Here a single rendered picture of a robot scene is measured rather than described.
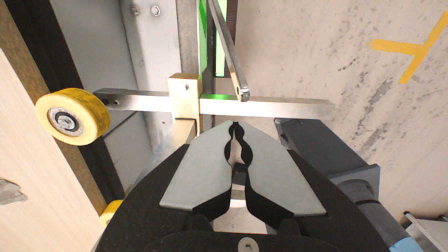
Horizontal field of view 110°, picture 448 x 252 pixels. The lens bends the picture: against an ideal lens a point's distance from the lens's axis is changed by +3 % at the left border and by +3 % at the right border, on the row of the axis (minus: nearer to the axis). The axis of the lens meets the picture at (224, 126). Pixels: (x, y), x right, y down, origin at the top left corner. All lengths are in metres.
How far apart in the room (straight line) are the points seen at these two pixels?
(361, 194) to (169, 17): 0.90
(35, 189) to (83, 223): 0.12
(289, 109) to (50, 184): 0.46
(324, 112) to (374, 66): 1.12
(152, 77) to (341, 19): 1.08
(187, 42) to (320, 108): 0.30
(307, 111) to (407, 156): 1.80
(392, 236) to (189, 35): 0.83
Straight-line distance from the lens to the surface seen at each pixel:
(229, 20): 0.39
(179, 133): 0.26
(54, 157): 0.38
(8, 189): 0.50
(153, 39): 0.51
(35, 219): 0.58
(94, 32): 0.45
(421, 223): 2.76
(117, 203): 0.44
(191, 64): 0.40
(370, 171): 0.91
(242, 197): 0.44
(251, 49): 1.10
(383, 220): 0.84
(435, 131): 2.06
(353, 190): 0.87
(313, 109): 0.33
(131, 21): 0.53
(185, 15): 0.40
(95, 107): 0.29
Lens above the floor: 1.09
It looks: 61 degrees down
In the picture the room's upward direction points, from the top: 177 degrees counter-clockwise
